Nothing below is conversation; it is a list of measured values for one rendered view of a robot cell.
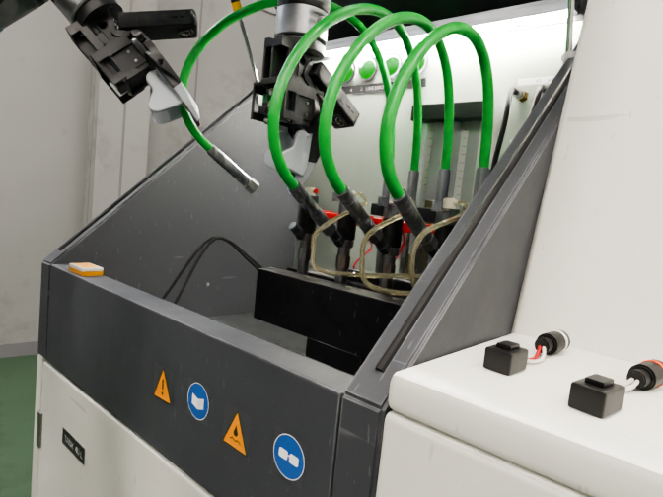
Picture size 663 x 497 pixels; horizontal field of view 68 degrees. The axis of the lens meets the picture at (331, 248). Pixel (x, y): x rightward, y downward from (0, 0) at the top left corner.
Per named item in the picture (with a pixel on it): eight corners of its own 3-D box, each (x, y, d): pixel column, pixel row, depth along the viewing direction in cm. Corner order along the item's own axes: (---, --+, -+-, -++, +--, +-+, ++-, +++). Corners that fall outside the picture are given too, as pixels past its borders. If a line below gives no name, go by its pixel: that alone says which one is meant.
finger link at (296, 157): (268, 191, 70) (274, 125, 69) (298, 194, 74) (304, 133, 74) (283, 192, 68) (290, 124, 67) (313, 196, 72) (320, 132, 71)
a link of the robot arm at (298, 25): (303, 27, 75) (342, 18, 70) (300, 57, 76) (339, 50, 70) (265, 9, 70) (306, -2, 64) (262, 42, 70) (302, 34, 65)
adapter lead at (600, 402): (602, 421, 30) (607, 388, 29) (565, 407, 31) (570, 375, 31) (670, 389, 37) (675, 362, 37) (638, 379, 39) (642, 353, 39)
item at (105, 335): (44, 360, 80) (49, 263, 79) (73, 356, 83) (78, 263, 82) (320, 585, 39) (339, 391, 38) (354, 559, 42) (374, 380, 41)
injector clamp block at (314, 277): (249, 361, 78) (257, 266, 77) (294, 350, 86) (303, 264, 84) (437, 447, 56) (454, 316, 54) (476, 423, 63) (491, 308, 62)
